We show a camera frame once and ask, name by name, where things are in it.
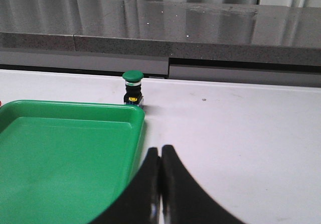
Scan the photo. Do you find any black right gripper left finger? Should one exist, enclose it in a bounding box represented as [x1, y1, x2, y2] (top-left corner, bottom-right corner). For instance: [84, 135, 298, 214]
[91, 147, 160, 223]

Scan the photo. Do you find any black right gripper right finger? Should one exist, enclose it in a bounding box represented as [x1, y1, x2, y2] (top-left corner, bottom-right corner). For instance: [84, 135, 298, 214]
[160, 145, 243, 223]

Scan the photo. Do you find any green mushroom push button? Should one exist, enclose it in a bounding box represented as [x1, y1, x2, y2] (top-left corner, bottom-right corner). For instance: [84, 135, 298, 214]
[122, 70, 144, 108]

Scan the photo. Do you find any green plastic tray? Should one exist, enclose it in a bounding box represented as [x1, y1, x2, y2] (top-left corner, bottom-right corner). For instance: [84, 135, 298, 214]
[1, 100, 144, 223]

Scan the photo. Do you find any grey stone counter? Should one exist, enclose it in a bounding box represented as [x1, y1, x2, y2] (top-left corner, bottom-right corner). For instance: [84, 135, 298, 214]
[1, 0, 320, 74]

